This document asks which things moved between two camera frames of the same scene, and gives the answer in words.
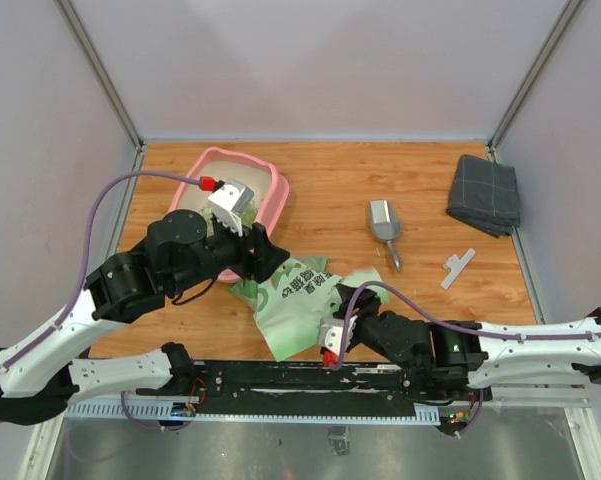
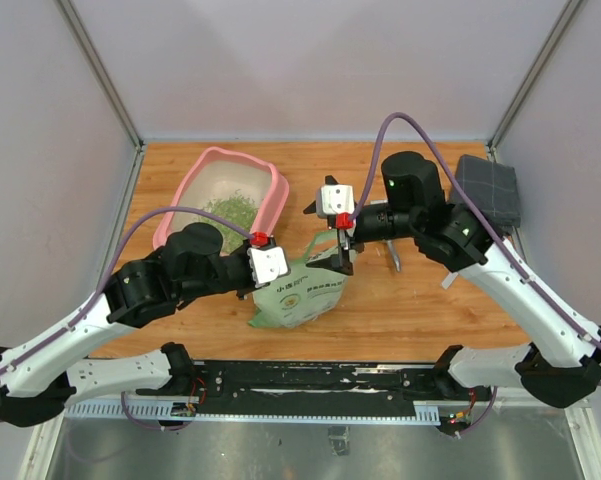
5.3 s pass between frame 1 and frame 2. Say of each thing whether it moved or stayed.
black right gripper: moved
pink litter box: stayed
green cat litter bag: moved
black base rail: stayed
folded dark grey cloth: stayed
